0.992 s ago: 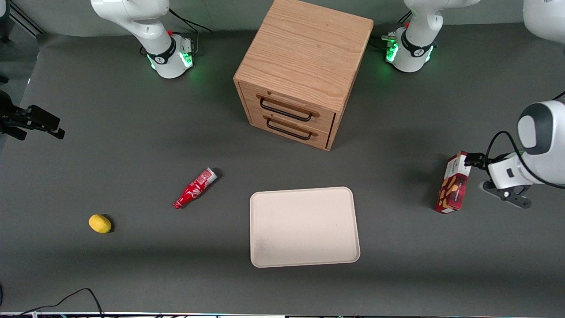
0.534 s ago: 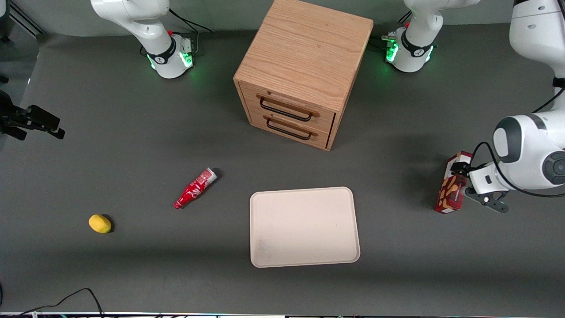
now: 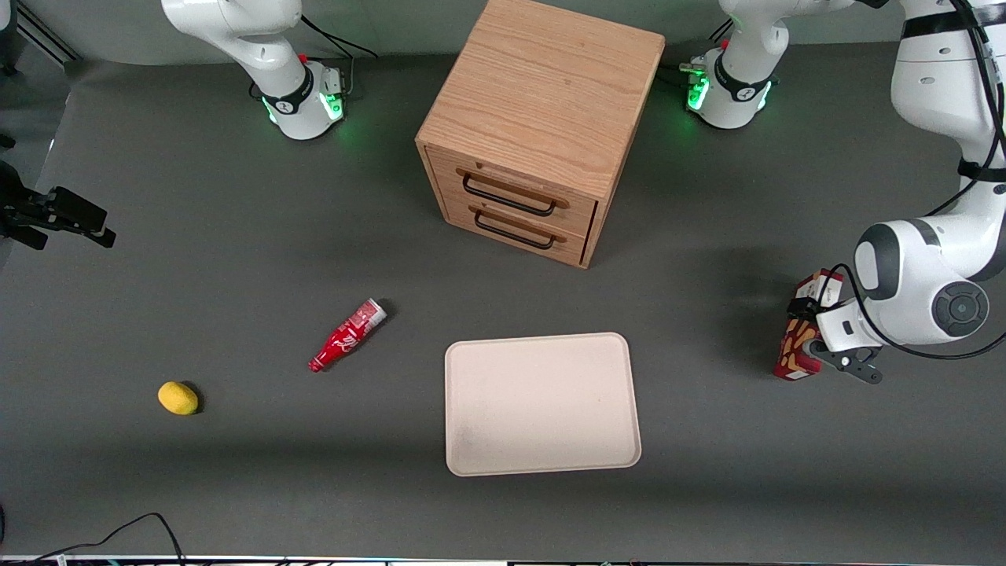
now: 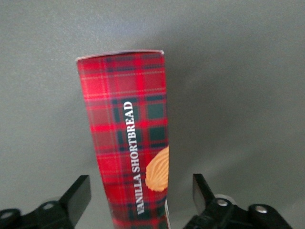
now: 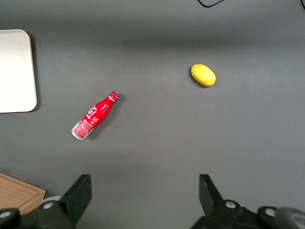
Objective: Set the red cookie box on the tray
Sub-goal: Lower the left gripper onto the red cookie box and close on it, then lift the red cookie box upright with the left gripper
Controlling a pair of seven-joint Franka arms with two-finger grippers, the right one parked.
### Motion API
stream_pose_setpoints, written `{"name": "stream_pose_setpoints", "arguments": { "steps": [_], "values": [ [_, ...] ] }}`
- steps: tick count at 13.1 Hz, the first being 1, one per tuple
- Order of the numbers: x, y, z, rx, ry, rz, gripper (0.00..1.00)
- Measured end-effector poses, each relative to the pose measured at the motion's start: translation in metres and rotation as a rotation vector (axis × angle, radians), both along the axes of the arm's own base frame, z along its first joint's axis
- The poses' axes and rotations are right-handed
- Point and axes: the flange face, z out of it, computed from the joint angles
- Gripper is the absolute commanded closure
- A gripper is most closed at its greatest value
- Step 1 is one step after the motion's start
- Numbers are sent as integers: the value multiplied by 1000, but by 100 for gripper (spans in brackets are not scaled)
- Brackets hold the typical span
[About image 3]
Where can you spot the wooden drawer cabinet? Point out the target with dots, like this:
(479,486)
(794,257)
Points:
(542,86)

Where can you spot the aluminium frame rail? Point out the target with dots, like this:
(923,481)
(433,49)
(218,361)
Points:
(47,33)

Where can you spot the beige plastic tray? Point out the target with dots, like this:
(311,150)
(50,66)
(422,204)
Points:
(542,405)

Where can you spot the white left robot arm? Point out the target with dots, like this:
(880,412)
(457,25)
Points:
(935,79)

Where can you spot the wooden drawer front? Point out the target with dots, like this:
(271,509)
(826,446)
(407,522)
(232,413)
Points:
(581,212)
(570,250)

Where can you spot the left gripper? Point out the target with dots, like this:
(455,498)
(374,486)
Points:
(802,307)

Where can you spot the red cookie box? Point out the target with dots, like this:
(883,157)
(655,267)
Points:
(790,358)

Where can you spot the red cola bottle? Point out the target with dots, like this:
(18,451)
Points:
(346,338)

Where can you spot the yellow lemon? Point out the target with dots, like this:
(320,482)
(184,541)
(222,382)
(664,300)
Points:
(178,398)

